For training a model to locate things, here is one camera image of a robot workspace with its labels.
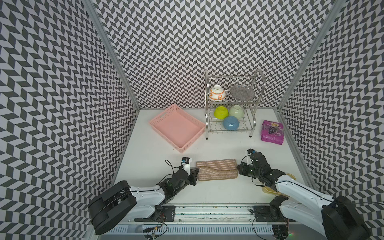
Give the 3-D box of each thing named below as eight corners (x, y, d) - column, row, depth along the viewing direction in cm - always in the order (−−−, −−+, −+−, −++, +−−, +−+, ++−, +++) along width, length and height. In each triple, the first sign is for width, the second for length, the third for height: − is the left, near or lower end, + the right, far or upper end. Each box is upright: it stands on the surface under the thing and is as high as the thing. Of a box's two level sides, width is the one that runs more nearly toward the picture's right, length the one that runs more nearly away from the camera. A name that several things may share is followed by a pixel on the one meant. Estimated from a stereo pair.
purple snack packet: (260, 141, 101) (263, 136, 97) (262, 123, 111) (264, 119, 107) (280, 146, 99) (284, 142, 95) (280, 128, 108) (283, 123, 104)
